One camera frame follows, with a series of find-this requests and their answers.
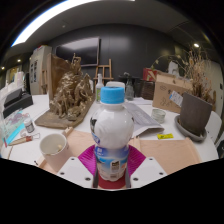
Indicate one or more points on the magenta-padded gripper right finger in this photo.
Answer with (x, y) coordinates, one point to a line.
(146, 171)

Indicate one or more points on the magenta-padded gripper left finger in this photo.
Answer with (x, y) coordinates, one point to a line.
(78, 171)

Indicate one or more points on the white bottle with blue cap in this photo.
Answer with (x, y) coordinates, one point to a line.
(111, 133)

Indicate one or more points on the beige canvas mat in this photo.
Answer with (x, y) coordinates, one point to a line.
(166, 153)

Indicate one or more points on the white ceramic cup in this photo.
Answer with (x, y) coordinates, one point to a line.
(53, 151)

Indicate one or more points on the small yellow tag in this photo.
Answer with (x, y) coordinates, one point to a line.
(165, 136)

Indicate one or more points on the grey newspaper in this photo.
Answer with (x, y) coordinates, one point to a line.
(143, 121)

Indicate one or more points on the clear tape roll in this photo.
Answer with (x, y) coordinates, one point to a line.
(158, 115)

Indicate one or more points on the small paint jar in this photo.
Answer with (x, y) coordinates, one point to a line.
(29, 125)

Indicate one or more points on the dried plant in grey pot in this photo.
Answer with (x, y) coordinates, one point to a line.
(195, 115)

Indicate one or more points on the colourful purple book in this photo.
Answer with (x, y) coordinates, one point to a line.
(13, 126)

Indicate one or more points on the glass flask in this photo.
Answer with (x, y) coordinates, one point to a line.
(129, 91)

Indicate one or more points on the dark woven basket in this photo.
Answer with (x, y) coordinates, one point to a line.
(145, 89)

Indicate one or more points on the brown cardboard box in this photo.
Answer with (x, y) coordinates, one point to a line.
(166, 91)

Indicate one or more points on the clear spray bottle green label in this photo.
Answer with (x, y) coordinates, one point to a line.
(99, 91)

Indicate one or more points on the white plastic chair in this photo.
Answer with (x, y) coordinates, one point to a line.
(115, 85)

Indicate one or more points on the black flat box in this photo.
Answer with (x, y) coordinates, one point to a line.
(16, 100)

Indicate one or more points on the red box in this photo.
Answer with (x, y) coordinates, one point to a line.
(150, 74)

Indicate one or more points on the wooden easel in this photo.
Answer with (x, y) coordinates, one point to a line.
(103, 71)

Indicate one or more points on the white plaster statue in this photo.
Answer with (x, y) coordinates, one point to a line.
(173, 68)

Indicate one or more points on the white cabinet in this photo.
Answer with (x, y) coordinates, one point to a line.
(38, 66)

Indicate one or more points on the black wall screen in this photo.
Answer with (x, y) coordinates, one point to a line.
(80, 51)

